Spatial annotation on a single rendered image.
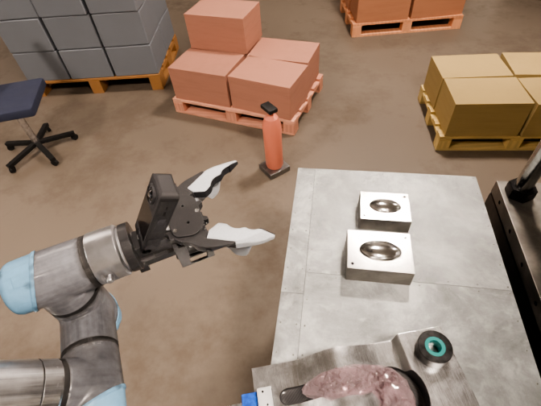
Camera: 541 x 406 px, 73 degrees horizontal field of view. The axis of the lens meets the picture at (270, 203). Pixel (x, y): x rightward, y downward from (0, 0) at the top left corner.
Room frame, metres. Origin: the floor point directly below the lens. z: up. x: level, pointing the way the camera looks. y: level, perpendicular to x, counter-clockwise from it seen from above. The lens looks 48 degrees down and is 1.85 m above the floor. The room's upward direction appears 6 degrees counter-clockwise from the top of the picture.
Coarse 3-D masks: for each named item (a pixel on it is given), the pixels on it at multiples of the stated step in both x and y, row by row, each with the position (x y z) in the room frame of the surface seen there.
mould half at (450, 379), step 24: (408, 336) 0.35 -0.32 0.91; (312, 360) 0.32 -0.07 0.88; (336, 360) 0.31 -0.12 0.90; (360, 360) 0.31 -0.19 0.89; (384, 360) 0.31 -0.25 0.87; (408, 360) 0.29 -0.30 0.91; (456, 360) 0.28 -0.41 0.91; (264, 384) 0.28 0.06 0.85; (288, 384) 0.28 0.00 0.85; (432, 384) 0.23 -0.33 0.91; (456, 384) 0.23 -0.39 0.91
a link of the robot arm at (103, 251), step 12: (108, 228) 0.33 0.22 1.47; (84, 240) 0.31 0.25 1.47; (96, 240) 0.30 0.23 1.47; (108, 240) 0.30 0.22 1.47; (96, 252) 0.29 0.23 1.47; (108, 252) 0.29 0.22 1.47; (120, 252) 0.29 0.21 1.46; (96, 264) 0.28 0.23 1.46; (108, 264) 0.28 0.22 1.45; (120, 264) 0.28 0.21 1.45; (96, 276) 0.27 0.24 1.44; (108, 276) 0.27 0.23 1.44; (120, 276) 0.28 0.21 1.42
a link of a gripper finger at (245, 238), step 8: (224, 224) 0.32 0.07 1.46; (216, 232) 0.31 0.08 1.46; (224, 232) 0.31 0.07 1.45; (232, 232) 0.31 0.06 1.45; (240, 232) 0.31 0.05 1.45; (248, 232) 0.31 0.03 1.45; (256, 232) 0.31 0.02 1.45; (264, 232) 0.31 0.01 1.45; (232, 240) 0.30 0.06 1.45; (240, 240) 0.30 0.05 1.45; (248, 240) 0.30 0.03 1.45; (256, 240) 0.30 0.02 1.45; (264, 240) 0.30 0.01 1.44; (232, 248) 0.31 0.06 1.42; (240, 248) 0.31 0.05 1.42; (248, 248) 0.30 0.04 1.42
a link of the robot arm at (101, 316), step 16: (96, 288) 0.28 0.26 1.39; (96, 304) 0.27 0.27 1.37; (112, 304) 0.28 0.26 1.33; (64, 320) 0.25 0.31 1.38; (80, 320) 0.24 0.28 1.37; (96, 320) 0.25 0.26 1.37; (112, 320) 0.26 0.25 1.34; (64, 336) 0.23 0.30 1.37; (80, 336) 0.22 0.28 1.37; (112, 336) 0.23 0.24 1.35
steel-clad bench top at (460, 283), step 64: (320, 192) 0.98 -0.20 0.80; (384, 192) 0.95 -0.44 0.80; (448, 192) 0.92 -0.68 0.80; (320, 256) 0.68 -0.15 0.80; (448, 256) 0.64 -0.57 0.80; (320, 320) 0.46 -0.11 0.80; (384, 320) 0.44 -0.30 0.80; (448, 320) 0.42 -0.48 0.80; (512, 320) 0.41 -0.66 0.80; (512, 384) 0.24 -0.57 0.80
